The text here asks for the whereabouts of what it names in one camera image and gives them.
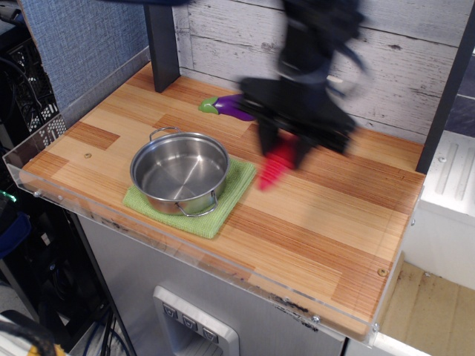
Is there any black plastic crate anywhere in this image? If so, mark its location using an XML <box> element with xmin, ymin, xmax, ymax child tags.
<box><xmin>1</xmin><ymin>39</ymin><xmax>66</xmax><ymax>146</ymax></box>

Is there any dark grey post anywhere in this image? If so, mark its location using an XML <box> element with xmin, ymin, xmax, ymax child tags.
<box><xmin>416</xmin><ymin>4</ymin><xmax>474</xmax><ymax>174</ymax></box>
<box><xmin>144</xmin><ymin>4</ymin><xmax>180</xmax><ymax>93</ymax></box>

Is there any dark grey left post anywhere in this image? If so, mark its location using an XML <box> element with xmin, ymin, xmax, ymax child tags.
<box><xmin>144</xmin><ymin>4</ymin><xmax>180</xmax><ymax>93</ymax></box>

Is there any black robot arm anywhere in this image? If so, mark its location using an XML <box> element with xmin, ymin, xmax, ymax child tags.
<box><xmin>238</xmin><ymin>1</ymin><xmax>364</xmax><ymax>169</ymax></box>

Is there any purple toy eggplant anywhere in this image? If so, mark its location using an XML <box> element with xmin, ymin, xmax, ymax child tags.
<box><xmin>198</xmin><ymin>94</ymin><xmax>255</xmax><ymax>122</ymax></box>

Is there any stainless steel pot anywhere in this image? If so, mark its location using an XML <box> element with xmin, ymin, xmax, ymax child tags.
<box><xmin>130</xmin><ymin>127</ymin><xmax>231</xmax><ymax>217</ymax></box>

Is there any clear acrylic table guard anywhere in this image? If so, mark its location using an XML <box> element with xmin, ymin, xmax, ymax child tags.
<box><xmin>10</xmin><ymin>66</ymin><xmax>423</xmax><ymax>341</ymax></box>

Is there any green cloth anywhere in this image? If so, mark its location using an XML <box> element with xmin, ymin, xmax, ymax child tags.
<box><xmin>122</xmin><ymin>159</ymin><xmax>257</xmax><ymax>240</ymax></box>

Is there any silver toy fridge front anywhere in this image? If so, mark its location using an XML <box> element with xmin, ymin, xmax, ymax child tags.
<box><xmin>79</xmin><ymin>217</ymin><xmax>347</xmax><ymax>355</ymax></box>

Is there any dark grey right post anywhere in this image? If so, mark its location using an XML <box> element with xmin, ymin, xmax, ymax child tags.
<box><xmin>416</xmin><ymin>4</ymin><xmax>474</xmax><ymax>174</ymax></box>

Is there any blue fabric panel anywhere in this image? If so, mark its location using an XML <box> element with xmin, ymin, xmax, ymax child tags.
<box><xmin>19</xmin><ymin>0</ymin><xmax>150</xmax><ymax>127</ymax></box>

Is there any red handled metal fork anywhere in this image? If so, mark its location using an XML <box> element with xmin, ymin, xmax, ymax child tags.
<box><xmin>258</xmin><ymin>135</ymin><xmax>296</xmax><ymax>191</ymax></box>

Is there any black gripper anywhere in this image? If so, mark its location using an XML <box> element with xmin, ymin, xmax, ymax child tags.
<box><xmin>239</xmin><ymin>77</ymin><xmax>356</xmax><ymax>170</ymax></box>

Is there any white toy sink unit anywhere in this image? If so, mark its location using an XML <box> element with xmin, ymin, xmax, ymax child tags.
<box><xmin>402</xmin><ymin>131</ymin><xmax>474</xmax><ymax>289</ymax></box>

